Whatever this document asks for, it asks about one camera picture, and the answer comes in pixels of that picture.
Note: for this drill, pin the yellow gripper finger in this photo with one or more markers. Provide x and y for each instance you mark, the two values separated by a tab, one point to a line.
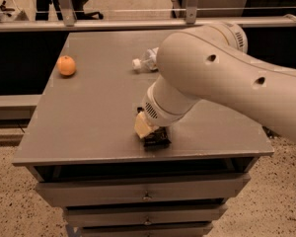
143	126

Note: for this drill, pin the black rxbar chocolate bar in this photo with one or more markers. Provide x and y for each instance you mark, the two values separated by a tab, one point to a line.
159	138

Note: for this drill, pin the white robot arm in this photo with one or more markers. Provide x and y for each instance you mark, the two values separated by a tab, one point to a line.
211	63

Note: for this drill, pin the grey drawer cabinet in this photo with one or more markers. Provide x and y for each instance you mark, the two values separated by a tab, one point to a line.
83	126

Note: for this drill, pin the clear plastic water bottle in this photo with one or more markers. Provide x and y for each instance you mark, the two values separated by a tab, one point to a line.
147	62

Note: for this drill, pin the top grey drawer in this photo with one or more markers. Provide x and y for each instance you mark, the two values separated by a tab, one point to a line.
143	190

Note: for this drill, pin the grey drawer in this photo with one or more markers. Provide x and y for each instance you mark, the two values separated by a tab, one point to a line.
145	214
193	229
143	190

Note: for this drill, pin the middle grey drawer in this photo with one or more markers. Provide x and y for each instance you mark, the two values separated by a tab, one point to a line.
145	214

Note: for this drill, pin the orange fruit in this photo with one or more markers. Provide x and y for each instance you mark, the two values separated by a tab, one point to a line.
66	65

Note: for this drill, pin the bottom grey drawer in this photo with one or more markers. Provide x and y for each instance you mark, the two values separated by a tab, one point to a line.
193	229

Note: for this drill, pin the metal railing frame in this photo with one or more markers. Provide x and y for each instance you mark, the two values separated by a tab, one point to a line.
20	15

